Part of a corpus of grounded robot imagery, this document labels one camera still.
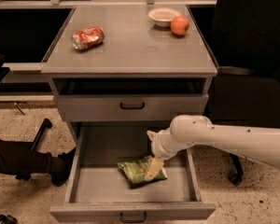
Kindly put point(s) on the green jalapeno chip bag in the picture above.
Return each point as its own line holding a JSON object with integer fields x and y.
{"x": 135, "y": 170}

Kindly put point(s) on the black shoe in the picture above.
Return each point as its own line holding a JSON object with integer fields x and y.
{"x": 61, "y": 167}

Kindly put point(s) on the person's leg dark trousers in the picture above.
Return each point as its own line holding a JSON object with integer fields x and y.
{"x": 15, "y": 159}

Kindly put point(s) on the orange fruit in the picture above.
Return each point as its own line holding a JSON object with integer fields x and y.
{"x": 179, "y": 25}

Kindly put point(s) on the black chair base left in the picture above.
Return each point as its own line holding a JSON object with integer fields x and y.
{"x": 46, "y": 124}

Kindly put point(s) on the crushed orange soda can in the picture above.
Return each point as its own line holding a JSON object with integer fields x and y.
{"x": 87, "y": 38}

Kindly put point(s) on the black office chair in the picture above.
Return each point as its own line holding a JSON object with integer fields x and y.
{"x": 245, "y": 39}

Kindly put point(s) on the white paper bowl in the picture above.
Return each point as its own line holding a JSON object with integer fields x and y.
{"x": 162, "y": 16}

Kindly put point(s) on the open grey middle drawer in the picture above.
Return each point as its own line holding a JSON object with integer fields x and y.
{"x": 98, "y": 190}

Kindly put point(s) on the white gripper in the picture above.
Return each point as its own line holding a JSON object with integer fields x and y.
{"x": 158, "y": 146}

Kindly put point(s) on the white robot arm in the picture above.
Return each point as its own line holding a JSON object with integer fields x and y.
{"x": 261, "y": 145}

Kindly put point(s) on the grey drawer cabinet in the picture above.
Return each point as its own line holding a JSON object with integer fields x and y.
{"x": 135, "y": 58}

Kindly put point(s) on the closed grey top drawer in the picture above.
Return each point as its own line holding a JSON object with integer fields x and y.
{"x": 128, "y": 107}

